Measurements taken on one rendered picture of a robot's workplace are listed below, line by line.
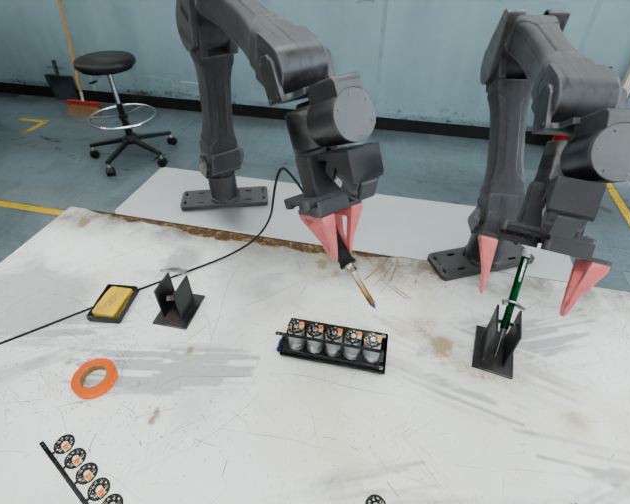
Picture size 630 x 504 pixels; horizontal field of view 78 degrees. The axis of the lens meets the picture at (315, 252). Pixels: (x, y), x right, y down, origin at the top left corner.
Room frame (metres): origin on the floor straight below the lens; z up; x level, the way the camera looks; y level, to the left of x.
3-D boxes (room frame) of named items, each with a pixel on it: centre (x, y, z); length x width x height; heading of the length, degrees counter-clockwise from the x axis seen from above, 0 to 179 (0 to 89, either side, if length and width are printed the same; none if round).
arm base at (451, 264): (0.56, -0.32, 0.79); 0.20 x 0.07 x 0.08; 105
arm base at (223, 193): (0.78, 0.21, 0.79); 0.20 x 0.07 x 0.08; 97
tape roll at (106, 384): (0.30, 0.32, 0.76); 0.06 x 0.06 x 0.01
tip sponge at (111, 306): (0.45, 0.35, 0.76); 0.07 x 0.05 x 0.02; 174
